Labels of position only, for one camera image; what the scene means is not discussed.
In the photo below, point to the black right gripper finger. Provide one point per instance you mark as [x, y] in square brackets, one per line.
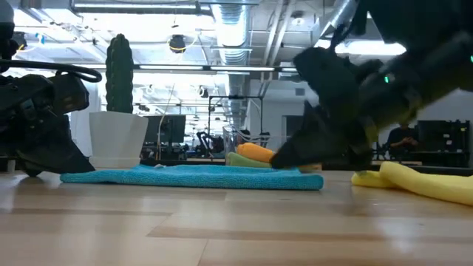
[325, 144]

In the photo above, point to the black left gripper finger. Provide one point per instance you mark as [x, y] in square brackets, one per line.
[55, 155]

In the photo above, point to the orange microfiber towel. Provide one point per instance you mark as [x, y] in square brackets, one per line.
[255, 151]

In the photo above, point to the green microfiber towel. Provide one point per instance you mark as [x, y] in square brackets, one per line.
[245, 162]

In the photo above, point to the blue microfiber towel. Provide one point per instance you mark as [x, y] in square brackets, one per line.
[192, 177]

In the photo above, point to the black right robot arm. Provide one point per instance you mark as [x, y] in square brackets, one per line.
[425, 22]

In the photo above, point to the yellow microfiber towel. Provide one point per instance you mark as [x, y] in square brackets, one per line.
[425, 181]

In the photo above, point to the person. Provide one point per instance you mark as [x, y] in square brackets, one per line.
[244, 136]
[403, 140]

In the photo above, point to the white plant pot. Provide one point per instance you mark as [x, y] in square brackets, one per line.
[117, 136]

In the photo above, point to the black cabinet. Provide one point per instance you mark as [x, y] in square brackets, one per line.
[443, 142]

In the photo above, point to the clear plastic bin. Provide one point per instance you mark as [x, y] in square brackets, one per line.
[229, 136]

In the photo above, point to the tall green cactus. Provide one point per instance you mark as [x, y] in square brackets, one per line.
[119, 74]

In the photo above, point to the black monitor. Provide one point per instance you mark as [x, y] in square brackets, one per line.
[166, 129]

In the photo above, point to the ceiling light strip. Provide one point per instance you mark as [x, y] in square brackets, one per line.
[207, 68]

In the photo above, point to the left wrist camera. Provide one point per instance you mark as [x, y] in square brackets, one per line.
[70, 94]

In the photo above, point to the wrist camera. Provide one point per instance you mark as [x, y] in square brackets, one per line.
[70, 94]
[321, 74]

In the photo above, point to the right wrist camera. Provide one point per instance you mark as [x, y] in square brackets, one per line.
[321, 74]

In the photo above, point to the hanging ceiling camera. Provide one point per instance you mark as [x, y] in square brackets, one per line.
[177, 42]
[20, 40]

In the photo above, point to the silver ceiling duct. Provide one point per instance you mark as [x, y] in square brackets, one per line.
[232, 29]

